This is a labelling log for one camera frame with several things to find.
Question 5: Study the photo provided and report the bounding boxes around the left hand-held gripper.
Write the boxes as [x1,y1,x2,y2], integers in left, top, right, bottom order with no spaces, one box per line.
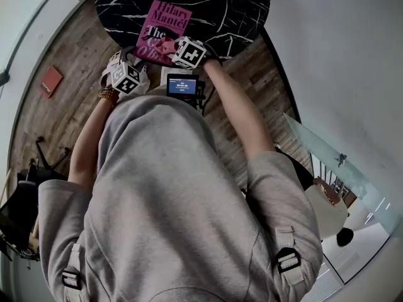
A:
[99,45,152,98]

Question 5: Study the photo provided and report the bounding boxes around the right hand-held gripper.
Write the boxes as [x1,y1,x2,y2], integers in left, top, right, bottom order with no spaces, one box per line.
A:
[163,35,208,71]

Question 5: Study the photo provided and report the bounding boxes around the pink book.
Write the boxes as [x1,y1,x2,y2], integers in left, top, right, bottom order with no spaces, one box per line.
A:
[133,0,193,67]

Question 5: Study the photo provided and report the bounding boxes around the person's right forearm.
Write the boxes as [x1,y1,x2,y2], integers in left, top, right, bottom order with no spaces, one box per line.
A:
[201,60,276,163]

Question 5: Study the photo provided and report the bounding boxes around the person's left forearm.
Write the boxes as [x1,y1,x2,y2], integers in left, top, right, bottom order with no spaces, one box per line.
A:
[67,88,122,184]

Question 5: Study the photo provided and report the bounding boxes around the red book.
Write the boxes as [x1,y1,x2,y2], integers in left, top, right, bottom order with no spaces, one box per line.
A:
[39,65,64,99]

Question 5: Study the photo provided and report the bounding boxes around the black chest-mounted screen device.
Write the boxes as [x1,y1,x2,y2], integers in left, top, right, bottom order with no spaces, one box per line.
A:
[166,73,207,110]

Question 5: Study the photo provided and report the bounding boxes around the black marble round table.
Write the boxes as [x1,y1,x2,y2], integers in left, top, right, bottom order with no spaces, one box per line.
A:
[91,0,271,67]

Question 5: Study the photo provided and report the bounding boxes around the black office chair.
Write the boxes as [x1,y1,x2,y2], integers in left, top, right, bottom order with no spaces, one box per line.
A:
[17,136,72,188]

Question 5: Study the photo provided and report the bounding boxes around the glass railing panel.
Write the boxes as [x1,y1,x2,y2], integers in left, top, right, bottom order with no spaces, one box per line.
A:
[281,111,400,242]

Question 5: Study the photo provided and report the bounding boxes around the dark metal stair railing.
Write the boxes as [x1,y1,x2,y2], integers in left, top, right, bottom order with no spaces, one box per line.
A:
[310,154,358,209]

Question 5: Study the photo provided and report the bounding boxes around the black wrist strap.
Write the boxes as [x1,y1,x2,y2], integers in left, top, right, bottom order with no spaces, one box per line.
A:
[201,41,225,67]

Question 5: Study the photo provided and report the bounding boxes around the brown bead bracelet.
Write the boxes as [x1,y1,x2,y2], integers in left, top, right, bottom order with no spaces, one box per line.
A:
[98,85,121,105]

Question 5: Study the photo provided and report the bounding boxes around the white backpack strap black buckle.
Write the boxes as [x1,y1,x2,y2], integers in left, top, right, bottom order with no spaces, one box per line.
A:
[61,243,86,302]
[273,226,305,288]

